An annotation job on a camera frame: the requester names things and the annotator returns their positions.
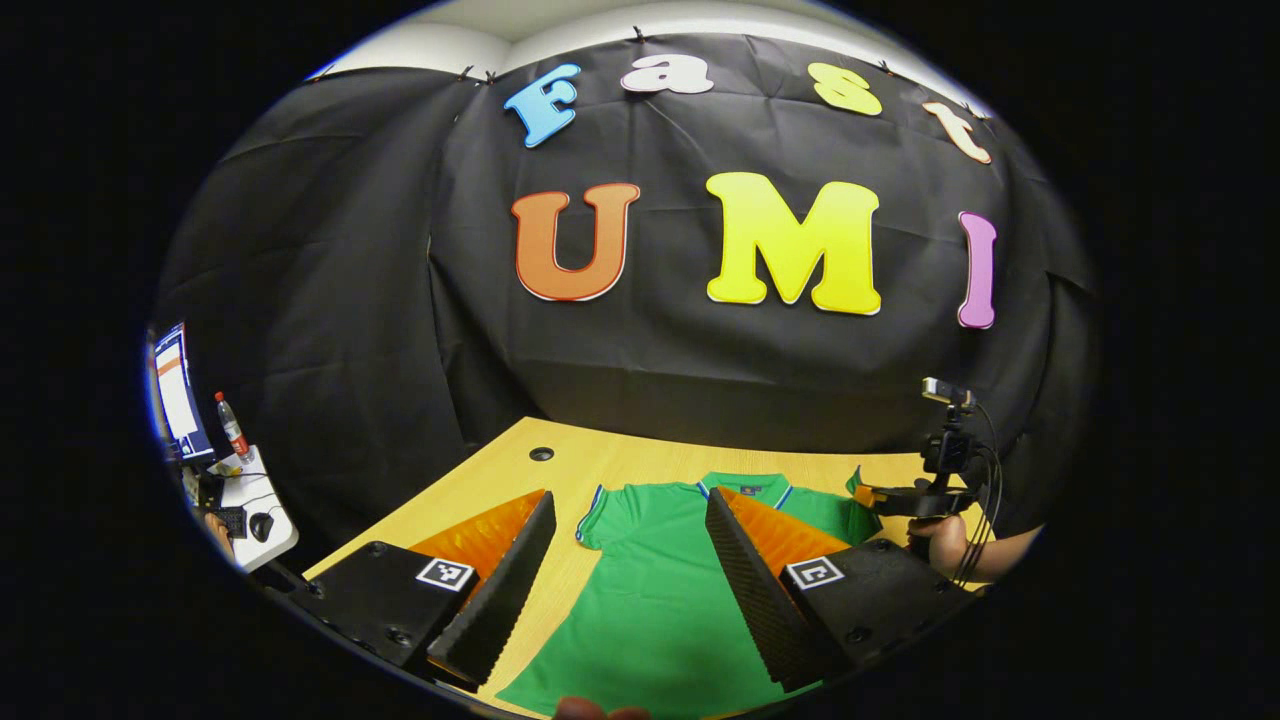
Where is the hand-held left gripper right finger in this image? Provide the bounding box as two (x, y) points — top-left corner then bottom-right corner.
(704, 487), (986, 694)

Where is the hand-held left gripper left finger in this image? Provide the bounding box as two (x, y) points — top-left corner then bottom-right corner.
(290, 488), (558, 693)

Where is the green T-shirt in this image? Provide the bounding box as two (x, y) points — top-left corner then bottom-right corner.
(495, 465), (886, 720)

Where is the black backdrop cloth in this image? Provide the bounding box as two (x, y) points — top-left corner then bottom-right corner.
(150, 30), (1101, 561)

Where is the white side desk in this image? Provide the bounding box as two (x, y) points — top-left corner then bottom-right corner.
(185, 445), (299, 573)

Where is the red capped plastic bottle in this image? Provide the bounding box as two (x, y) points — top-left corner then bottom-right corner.
(214, 391), (251, 463)

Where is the computer monitor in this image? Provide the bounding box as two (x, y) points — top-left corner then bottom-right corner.
(150, 322), (216, 463)

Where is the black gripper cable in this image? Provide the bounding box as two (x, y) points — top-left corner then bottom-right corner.
(950, 400), (1006, 591)

